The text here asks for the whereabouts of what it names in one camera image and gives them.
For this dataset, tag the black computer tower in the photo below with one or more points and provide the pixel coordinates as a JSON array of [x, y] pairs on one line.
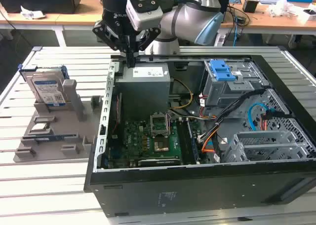
[[224, 8]]

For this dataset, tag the small black container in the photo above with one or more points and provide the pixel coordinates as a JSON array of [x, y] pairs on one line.
[[249, 6]]

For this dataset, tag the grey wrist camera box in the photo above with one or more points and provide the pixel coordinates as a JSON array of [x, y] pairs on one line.
[[145, 19]]

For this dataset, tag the black graphics card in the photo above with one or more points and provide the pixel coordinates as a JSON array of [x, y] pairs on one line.
[[158, 161]]

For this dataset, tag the crumpled white paper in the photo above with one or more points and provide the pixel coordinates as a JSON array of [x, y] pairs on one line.
[[32, 14]]

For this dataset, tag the white plastic bag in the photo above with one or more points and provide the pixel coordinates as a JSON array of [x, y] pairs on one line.
[[281, 8]]

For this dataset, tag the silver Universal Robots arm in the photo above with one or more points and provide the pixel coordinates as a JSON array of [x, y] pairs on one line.
[[182, 15]]

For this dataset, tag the black RAM slot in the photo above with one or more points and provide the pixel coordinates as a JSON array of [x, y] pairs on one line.
[[184, 141]]

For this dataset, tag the grey parts rack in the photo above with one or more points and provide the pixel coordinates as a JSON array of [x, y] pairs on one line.
[[61, 121]]

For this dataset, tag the black open PC case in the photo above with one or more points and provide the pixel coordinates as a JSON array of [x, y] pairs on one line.
[[197, 193]]

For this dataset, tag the grey metal disk bay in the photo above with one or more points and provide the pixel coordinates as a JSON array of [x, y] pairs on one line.
[[259, 138]]

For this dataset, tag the silver CPU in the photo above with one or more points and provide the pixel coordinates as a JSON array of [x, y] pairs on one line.
[[39, 127]]

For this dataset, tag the blue drive latch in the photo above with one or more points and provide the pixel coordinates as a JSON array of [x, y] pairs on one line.
[[221, 70]]

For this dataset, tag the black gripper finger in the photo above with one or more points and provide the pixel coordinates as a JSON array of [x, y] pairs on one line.
[[108, 36], [149, 38]]

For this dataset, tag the RAM stick in slot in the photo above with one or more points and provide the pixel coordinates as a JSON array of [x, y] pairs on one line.
[[193, 141]]

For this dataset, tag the large black box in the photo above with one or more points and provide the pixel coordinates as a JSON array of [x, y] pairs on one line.
[[37, 0]]

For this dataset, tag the green motherboard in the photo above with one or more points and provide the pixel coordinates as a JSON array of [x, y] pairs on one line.
[[133, 138]]

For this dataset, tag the wooden desk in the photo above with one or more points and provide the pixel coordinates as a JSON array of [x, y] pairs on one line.
[[74, 19], [271, 21]]

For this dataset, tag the CPU socket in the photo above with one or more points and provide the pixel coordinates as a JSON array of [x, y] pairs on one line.
[[161, 146]]

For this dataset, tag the grey metal drive cage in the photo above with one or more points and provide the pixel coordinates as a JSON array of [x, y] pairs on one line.
[[222, 94]]

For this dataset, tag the blue RAM stick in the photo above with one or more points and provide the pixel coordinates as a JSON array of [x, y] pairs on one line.
[[56, 137]]

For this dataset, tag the hard disk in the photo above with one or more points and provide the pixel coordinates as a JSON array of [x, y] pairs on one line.
[[45, 86]]

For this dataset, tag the grey power supply unit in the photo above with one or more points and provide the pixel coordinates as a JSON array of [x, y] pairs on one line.
[[143, 94]]

